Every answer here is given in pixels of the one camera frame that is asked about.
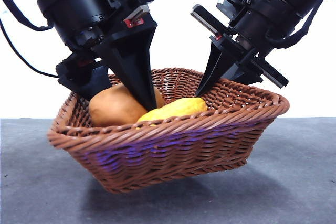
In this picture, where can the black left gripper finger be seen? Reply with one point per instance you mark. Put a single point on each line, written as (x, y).
(134, 64)
(86, 79)

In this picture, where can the bumpy yellow vegetable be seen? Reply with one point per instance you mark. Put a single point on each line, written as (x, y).
(178, 108)

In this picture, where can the brown wicker basket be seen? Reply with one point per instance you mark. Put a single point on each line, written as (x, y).
(170, 155)

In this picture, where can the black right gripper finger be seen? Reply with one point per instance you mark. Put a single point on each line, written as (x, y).
(246, 73)
(216, 64)

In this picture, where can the brown potato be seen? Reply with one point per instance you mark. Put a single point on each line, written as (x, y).
(113, 108)

